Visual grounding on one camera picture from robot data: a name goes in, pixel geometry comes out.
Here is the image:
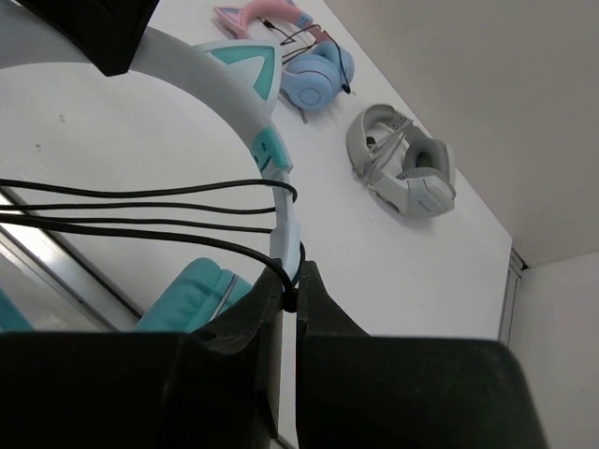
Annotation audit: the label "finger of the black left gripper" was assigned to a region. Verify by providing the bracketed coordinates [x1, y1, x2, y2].
[20, 0, 158, 76]

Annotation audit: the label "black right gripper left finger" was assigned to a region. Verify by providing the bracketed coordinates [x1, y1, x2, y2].
[1, 269, 283, 448]

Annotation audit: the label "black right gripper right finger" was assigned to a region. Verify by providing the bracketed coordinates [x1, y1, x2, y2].
[296, 261, 547, 448]

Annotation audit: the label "black headphone audio cable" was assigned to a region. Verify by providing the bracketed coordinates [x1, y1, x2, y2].
[0, 177, 306, 313]

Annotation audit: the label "pink blue cat-ear headphones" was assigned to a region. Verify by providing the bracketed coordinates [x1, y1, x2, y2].
[213, 1, 355, 110]

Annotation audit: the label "grey white gaming headset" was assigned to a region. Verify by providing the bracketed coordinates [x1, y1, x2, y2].
[346, 104, 457, 218]

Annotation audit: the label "aluminium side rail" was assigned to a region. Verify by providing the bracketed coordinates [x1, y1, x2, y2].
[497, 248, 528, 346]

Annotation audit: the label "aluminium table edge rail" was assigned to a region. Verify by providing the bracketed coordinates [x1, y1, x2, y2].
[0, 191, 146, 324]

